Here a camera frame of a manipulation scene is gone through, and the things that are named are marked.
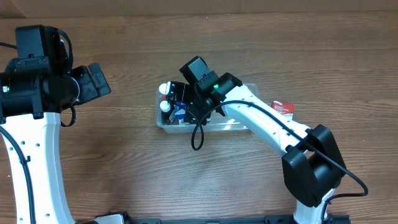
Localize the dark bottle white cap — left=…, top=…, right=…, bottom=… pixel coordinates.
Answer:
left=159, top=100, right=175, bottom=125

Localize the clear plastic container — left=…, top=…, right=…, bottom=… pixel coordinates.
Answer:
left=155, top=90, right=247, bottom=134

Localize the orange pill bottle white cap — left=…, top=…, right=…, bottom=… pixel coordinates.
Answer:
left=159, top=82, right=171, bottom=100

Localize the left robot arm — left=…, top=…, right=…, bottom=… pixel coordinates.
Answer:
left=1, top=25, right=111, bottom=223

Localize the blue Vicks VapoDrops box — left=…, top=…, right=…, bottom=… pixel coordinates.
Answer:
left=175, top=102, right=187, bottom=124

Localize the red medicine box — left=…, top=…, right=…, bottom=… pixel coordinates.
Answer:
left=271, top=100, right=295, bottom=120

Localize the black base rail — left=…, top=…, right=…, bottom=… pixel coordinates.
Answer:
left=86, top=212, right=297, bottom=224

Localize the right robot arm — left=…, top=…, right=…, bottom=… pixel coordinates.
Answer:
left=159, top=56, right=350, bottom=223

